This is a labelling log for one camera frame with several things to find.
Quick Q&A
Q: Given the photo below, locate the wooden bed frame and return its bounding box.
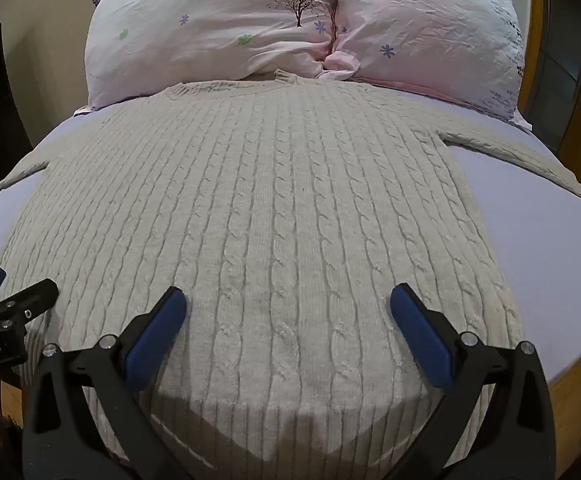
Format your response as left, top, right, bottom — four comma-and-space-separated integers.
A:
0, 0, 581, 461

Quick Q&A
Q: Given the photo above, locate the cream cable-knit sweater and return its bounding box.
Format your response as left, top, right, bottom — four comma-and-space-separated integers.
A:
0, 69, 581, 480

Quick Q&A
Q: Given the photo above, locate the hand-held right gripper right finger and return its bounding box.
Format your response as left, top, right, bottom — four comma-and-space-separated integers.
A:
389, 283, 557, 480

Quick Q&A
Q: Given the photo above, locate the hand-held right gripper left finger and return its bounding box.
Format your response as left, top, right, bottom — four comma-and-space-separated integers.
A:
22, 286, 194, 480

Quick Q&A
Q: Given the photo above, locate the pink floral pillow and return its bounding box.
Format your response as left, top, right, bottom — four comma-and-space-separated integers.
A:
321, 0, 534, 133
84, 0, 342, 107

